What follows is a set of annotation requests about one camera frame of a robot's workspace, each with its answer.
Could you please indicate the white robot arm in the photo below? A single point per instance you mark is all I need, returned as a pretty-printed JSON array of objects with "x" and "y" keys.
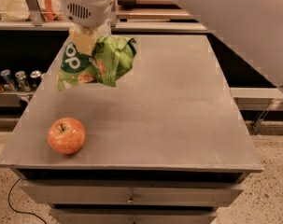
[{"x": 252, "y": 28}]

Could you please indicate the left metal shelf bracket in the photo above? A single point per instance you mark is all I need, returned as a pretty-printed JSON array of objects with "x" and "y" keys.
[{"x": 35, "y": 12}]

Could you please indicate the green rice chip bag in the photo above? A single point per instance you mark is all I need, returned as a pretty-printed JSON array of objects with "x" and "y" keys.
[{"x": 112, "y": 58}]

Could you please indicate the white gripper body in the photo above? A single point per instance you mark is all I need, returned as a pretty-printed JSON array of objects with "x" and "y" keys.
[{"x": 86, "y": 10}]

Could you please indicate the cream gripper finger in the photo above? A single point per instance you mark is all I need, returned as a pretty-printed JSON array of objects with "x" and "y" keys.
[
  {"x": 104, "y": 29},
  {"x": 83, "y": 38}
]

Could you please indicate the grey drawer cabinet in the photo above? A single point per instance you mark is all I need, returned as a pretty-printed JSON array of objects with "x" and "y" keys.
[{"x": 171, "y": 119}]

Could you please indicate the clear plastic bin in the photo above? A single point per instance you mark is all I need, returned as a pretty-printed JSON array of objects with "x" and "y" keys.
[{"x": 18, "y": 10}]

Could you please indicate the red apple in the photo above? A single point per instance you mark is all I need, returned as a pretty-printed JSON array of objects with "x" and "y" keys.
[{"x": 66, "y": 136}]

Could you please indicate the grey drawer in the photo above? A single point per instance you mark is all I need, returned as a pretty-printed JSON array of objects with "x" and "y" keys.
[
  {"x": 131, "y": 192},
  {"x": 131, "y": 216}
]

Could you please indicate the silver green drink can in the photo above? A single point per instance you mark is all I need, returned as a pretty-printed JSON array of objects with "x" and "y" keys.
[{"x": 23, "y": 81}]

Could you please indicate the metal shelf bracket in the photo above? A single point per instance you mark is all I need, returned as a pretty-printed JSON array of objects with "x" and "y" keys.
[
  {"x": 35, "y": 12},
  {"x": 113, "y": 16}
]

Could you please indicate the blue drink can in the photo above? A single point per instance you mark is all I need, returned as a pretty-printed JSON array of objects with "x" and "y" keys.
[{"x": 8, "y": 78}]

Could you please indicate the silver red drink can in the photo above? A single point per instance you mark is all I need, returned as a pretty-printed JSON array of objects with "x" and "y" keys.
[{"x": 36, "y": 78}]

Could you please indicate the middle metal shelf bracket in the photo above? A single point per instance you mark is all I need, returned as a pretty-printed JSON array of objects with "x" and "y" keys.
[{"x": 113, "y": 16}]

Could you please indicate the long wooden shelf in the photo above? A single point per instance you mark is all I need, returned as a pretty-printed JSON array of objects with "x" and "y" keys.
[{"x": 131, "y": 21}]

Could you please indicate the lower grey drawer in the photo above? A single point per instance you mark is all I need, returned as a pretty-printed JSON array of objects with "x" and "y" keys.
[{"x": 131, "y": 216}]

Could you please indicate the top grey drawer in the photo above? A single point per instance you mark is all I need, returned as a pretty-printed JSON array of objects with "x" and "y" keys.
[{"x": 131, "y": 192}]

